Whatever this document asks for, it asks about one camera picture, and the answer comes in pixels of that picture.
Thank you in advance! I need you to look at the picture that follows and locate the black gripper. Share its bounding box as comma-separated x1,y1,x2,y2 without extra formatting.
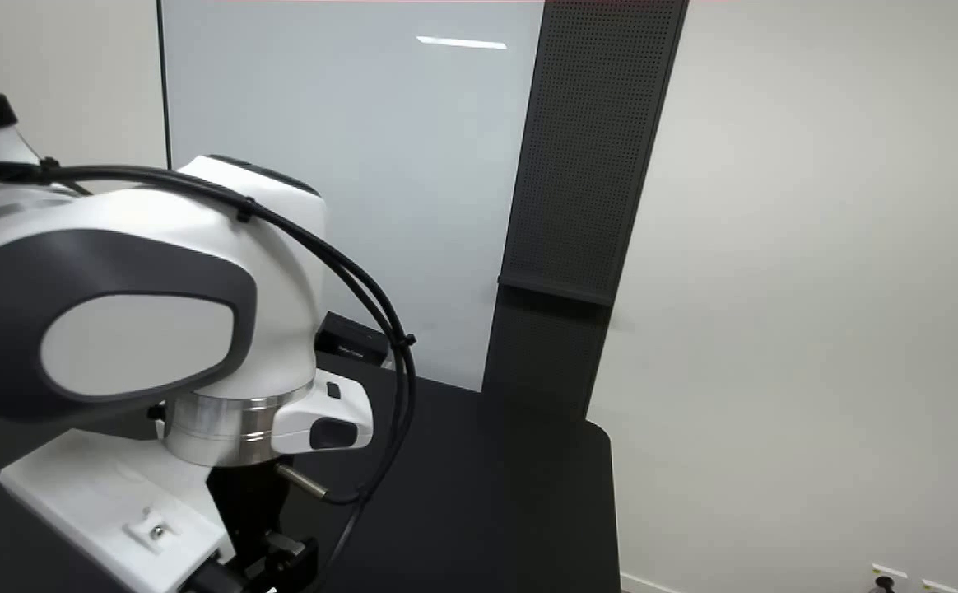
179,465,319,593

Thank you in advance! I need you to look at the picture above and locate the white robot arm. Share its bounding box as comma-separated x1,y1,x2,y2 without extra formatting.
0,96,375,593

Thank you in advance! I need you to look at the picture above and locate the small black box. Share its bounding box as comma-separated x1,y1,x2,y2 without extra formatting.
315,313,389,367

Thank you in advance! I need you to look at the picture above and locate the black vertical pillar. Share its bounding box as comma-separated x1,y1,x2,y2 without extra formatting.
483,0,687,420

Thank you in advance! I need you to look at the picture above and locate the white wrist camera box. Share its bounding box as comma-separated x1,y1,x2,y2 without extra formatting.
0,429,237,593

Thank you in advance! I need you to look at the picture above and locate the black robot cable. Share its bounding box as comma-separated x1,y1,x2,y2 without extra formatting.
0,144,420,570

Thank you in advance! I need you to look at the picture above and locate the white wall socket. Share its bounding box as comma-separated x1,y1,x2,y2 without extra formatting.
869,564,908,593

